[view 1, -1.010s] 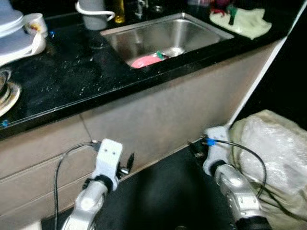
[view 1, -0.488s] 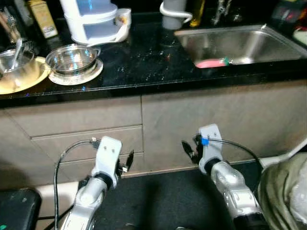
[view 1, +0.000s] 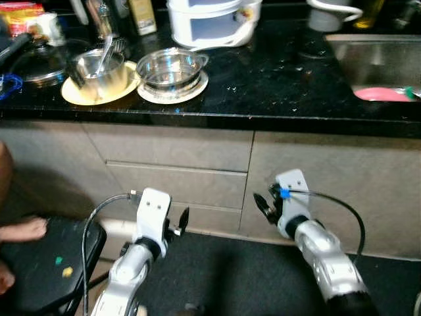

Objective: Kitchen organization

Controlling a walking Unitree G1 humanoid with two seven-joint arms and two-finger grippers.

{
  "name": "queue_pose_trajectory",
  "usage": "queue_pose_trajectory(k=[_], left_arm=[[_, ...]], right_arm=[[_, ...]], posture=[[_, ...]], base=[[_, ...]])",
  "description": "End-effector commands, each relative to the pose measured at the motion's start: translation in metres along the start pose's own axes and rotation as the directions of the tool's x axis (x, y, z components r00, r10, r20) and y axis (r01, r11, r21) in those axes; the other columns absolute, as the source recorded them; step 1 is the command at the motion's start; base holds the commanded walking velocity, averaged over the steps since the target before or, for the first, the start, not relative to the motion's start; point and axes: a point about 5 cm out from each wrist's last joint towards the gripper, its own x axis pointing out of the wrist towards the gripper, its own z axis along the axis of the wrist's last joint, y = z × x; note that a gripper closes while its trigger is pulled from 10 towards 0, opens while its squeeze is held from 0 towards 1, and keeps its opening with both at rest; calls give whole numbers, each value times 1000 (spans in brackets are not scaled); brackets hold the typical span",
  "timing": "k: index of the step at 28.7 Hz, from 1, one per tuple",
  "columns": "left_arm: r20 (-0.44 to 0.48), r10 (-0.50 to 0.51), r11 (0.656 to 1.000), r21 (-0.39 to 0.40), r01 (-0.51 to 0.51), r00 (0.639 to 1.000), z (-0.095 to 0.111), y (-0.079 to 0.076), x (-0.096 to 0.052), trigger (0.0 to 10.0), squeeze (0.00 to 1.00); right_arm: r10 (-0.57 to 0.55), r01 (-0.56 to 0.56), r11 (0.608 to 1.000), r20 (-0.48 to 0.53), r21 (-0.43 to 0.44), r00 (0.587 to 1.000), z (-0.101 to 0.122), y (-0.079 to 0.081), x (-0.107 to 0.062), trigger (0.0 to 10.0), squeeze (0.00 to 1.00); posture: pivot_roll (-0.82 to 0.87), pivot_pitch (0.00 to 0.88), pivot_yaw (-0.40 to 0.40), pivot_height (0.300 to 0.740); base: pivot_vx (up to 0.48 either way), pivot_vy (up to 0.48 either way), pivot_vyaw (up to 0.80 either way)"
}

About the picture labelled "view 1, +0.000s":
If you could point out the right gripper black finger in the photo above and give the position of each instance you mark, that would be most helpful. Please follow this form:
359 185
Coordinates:
261 205

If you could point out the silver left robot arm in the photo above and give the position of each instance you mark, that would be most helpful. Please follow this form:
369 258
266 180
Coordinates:
128 276

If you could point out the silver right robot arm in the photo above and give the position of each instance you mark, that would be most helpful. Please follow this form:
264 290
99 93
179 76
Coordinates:
322 257

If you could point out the grey drawer front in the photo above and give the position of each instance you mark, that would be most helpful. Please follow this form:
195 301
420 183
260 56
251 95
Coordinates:
217 217
171 148
177 187

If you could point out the black floor mat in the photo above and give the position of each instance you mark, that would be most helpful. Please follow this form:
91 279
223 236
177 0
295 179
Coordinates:
230 276

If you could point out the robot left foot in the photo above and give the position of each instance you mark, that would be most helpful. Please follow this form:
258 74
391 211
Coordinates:
186 309

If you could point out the white floral plate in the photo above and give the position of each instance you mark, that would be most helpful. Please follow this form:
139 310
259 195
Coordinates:
171 99

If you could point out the black stool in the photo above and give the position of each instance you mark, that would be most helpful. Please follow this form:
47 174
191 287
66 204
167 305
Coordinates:
46 263

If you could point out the person bare leg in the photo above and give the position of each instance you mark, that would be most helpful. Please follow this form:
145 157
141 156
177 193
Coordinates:
5 276
23 230

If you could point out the yellow plate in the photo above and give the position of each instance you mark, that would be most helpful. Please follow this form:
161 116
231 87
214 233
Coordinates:
79 99

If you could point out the steel pot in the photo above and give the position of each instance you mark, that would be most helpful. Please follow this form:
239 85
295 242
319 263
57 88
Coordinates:
99 82

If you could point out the steel sink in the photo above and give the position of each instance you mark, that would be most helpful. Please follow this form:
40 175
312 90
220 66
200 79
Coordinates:
375 62

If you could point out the black chopstick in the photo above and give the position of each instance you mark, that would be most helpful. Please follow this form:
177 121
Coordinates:
75 78
80 75

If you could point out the steel spoon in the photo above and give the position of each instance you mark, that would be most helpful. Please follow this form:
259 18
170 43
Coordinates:
105 56

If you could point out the glass pan lid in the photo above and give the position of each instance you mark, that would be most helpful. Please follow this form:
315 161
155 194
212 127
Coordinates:
46 66

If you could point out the yellow carton box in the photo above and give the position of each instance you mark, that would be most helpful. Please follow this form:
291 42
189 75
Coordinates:
143 16

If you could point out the yellow oil bottle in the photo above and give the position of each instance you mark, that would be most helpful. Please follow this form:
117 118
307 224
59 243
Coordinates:
368 13

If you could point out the steel tumbler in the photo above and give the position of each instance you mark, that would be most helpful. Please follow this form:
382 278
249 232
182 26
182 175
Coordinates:
100 20

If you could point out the white printed mug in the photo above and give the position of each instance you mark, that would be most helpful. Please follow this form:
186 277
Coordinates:
47 29

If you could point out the red noodle packet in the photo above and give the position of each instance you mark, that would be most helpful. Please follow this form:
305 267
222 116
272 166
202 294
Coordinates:
20 13

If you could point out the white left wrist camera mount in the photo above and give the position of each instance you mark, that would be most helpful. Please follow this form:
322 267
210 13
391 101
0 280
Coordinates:
152 210

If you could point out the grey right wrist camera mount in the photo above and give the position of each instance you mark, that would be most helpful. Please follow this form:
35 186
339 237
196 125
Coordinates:
294 184

